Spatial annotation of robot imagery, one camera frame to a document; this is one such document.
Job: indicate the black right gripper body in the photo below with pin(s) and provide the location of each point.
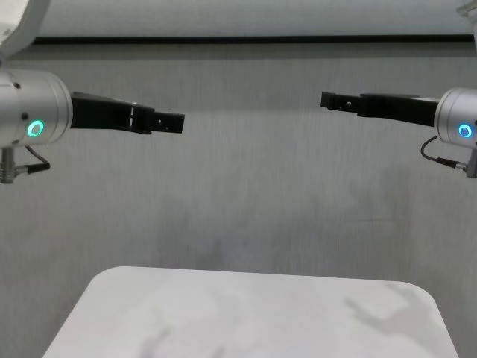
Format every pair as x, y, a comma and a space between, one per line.
398, 108

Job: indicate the black horizontal partition rail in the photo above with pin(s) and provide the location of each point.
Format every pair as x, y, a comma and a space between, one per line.
253, 39

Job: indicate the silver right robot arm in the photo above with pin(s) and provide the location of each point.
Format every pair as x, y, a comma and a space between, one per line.
458, 115

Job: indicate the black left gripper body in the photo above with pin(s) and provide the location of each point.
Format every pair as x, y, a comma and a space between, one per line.
108, 112

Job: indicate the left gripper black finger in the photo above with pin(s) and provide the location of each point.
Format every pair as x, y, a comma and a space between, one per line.
169, 122

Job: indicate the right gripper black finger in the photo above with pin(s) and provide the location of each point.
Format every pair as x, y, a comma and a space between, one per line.
340, 103

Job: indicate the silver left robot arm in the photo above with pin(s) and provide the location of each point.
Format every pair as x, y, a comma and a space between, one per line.
30, 108

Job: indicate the white foam board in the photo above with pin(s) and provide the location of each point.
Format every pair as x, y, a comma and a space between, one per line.
253, 16

